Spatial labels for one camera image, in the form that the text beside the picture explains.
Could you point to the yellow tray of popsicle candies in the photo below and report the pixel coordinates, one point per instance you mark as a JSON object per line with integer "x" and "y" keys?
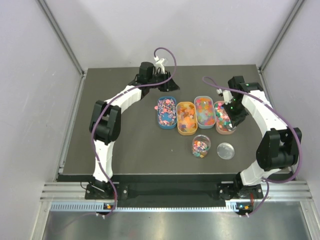
{"x": 186, "y": 118}

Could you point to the light blue tray of gummies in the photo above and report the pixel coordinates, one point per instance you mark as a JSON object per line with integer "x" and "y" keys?
{"x": 205, "y": 112}

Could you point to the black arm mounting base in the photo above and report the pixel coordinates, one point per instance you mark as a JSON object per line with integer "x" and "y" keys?
{"x": 214, "y": 190}

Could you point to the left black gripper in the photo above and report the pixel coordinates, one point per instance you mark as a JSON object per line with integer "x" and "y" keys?
{"x": 164, "y": 82}

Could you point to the clear plastic jar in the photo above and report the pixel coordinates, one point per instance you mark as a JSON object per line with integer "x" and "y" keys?
{"x": 201, "y": 145}

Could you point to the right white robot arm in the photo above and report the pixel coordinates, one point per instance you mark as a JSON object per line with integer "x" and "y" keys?
{"x": 280, "y": 144}

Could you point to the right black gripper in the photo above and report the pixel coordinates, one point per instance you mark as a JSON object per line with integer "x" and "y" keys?
{"x": 236, "y": 119}

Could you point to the pink tray of star candies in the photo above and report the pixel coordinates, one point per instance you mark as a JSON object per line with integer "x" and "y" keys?
{"x": 221, "y": 118}

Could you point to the blue tray of lollipops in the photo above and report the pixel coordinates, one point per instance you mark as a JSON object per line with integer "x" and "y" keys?
{"x": 167, "y": 112}

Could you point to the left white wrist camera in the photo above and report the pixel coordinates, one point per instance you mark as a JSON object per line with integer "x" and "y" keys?
{"x": 160, "y": 65}

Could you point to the clear round jar lid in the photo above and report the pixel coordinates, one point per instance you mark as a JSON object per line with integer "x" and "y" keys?
{"x": 225, "y": 151}

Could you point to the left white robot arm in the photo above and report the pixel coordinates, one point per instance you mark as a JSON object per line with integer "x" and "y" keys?
{"x": 105, "y": 123}

